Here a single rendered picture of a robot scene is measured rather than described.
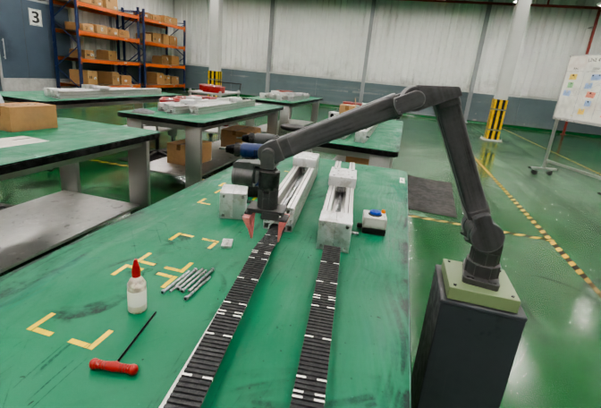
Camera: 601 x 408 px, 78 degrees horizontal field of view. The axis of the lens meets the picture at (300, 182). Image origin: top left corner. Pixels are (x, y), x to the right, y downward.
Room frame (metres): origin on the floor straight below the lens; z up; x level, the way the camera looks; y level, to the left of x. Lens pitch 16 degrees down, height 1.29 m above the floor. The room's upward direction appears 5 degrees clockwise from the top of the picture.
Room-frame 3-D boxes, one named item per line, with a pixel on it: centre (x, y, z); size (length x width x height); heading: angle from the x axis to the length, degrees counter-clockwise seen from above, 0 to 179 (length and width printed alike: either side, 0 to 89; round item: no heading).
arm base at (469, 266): (0.89, -0.50, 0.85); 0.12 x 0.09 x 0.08; 157
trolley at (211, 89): (6.39, 1.55, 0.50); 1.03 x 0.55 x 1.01; 171
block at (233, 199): (1.25, 0.22, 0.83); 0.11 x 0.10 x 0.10; 96
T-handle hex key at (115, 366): (0.57, 0.28, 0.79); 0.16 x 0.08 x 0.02; 176
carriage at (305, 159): (1.78, -0.02, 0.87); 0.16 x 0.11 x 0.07; 173
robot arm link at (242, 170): (0.97, 0.13, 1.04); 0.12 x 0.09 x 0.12; 83
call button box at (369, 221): (1.22, -0.26, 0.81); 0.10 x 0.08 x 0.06; 83
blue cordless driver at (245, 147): (1.47, 0.24, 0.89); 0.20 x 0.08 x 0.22; 96
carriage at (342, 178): (1.51, -0.18, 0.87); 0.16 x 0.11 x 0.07; 173
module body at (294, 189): (1.54, 0.01, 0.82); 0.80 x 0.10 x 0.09; 173
